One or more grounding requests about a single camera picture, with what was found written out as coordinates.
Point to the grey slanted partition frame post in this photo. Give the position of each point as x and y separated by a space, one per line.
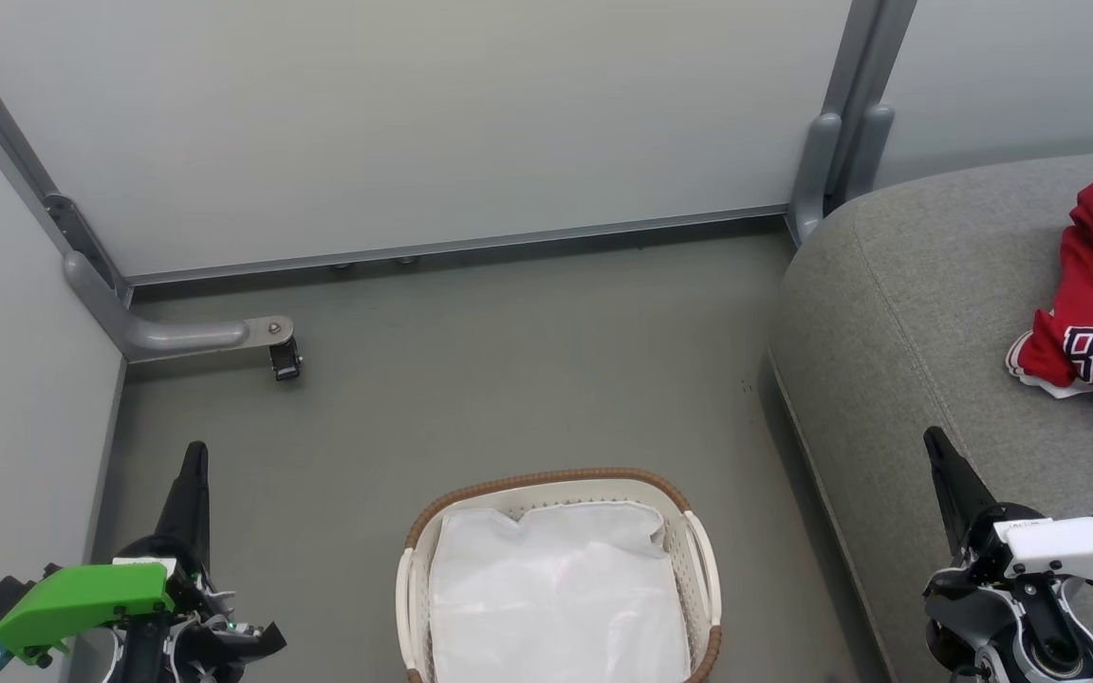
25 171

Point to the black caster wheel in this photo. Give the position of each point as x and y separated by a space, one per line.
285 361

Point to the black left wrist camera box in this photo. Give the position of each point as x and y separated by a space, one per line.
1 598

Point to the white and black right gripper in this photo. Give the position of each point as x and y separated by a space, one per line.
1068 545

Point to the grey partition bottom rail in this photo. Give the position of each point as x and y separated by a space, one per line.
452 247

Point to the white laundry basket brown rim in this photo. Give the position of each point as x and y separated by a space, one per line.
703 579

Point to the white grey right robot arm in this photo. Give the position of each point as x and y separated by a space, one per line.
1011 621

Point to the grey partition corner post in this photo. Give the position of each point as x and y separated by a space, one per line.
841 123

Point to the white basket liner cloth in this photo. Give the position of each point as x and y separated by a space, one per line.
556 598

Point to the grey partition foot bracket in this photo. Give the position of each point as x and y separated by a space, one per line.
176 334

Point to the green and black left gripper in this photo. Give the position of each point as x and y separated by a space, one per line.
82 598

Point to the grey fabric sofa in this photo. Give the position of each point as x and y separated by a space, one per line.
926 332

